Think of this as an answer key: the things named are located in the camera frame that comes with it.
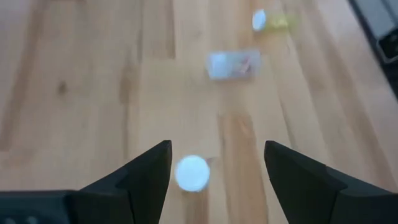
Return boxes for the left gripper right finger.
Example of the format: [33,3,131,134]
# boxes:
[264,140,398,224]

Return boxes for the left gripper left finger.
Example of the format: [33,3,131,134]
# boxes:
[67,139,173,224]

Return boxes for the clear yellowish vial with pills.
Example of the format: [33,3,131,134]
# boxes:
[174,154,211,193]

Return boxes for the clear vial pink pills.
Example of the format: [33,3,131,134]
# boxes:
[205,49,262,81]

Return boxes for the yellow vial white cap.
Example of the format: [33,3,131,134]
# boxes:
[251,8,296,32]

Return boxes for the black aluminium table frame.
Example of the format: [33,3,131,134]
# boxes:
[347,0,398,102]

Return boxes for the small black table camera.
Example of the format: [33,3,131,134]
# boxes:
[376,29,398,65]

